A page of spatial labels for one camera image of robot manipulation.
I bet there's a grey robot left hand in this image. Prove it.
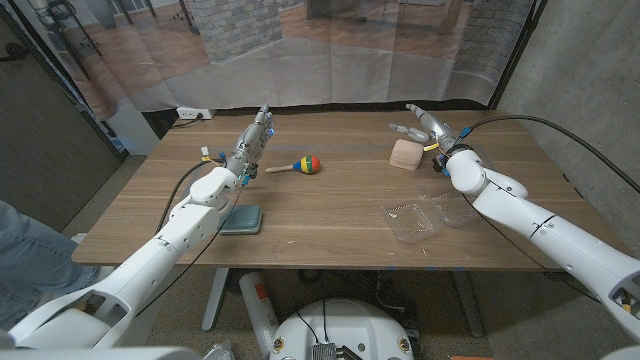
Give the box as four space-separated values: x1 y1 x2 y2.
224 103 275 187

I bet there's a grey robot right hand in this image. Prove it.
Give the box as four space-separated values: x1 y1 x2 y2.
388 103 464 156

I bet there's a clear plastic clamshell container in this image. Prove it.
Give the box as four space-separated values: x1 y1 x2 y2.
383 187 479 245

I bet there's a colourful striped wooden maraca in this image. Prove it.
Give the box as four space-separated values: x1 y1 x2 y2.
264 155 322 176

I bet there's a white power strip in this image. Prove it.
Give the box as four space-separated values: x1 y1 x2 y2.
175 106 217 121

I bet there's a printed fabric backdrop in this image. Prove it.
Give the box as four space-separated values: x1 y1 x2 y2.
9 0 539 121

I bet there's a black backdrop stand pole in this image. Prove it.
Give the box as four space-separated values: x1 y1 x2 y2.
487 0 549 111

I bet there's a grey table leg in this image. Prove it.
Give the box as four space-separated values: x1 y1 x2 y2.
201 268 231 333
452 269 485 339

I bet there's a white cylinder with orange label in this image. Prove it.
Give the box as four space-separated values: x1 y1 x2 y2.
238 271 281 359

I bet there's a white robot torso base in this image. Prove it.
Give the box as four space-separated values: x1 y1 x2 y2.
268 298 415 360

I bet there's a person in blue jeans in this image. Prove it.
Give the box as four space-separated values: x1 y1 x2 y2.
0 201 101 326

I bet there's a black power strip cord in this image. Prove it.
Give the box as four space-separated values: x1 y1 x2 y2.
169 115 205 130

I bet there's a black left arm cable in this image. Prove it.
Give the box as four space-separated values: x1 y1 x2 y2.
155 159 226 236

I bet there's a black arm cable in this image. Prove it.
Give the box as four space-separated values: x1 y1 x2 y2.
155 159 226 236
462 114 640 196

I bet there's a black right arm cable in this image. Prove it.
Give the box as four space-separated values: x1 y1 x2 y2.
462 114 640 196

